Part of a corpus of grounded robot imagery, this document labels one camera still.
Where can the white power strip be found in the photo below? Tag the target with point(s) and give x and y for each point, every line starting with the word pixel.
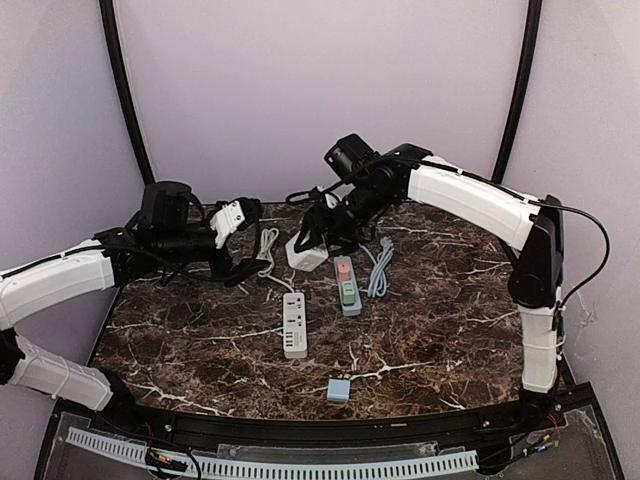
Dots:
pixel 295 345

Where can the white cube socket adapter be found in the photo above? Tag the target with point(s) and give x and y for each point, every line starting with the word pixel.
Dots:
pixel 306 261

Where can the blue-grey power strip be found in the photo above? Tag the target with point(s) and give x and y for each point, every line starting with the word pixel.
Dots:
pixel 349 311

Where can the right black frame post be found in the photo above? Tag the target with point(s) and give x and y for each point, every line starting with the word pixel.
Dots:
pixel 525 64

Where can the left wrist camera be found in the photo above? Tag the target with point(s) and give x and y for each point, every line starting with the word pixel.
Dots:
pixel 165 206

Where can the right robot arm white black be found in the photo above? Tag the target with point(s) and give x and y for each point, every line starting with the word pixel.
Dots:
pixel 532 230

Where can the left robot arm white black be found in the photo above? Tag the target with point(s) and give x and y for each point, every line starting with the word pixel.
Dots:
pixel 111 259

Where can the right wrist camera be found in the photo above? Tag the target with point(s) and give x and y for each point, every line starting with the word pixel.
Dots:
pixel 348 154

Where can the blue plug adapter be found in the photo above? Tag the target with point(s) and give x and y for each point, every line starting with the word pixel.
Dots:
pixel 338 390

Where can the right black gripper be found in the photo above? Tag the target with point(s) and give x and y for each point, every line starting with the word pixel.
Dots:
pixel 324 224

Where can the pink plug adapter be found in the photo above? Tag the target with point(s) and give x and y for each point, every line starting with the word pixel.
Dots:
pixel 343 270

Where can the left black frame post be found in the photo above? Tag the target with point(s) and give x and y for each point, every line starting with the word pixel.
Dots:
pixel 123 89

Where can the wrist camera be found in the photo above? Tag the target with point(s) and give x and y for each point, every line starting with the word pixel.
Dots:
pixel 348 154
pixel 165 206

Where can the black frame post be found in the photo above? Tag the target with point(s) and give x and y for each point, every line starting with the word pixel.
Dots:
pixel 123 89
pixel 525 64

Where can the green plug adapter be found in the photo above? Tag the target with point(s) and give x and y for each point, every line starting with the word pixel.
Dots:
pixel 348 293

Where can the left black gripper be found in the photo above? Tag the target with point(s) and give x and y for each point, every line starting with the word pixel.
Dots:
pixel 236 272

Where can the black front frame rail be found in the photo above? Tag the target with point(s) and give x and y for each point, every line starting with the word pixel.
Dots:
pixel 475 428

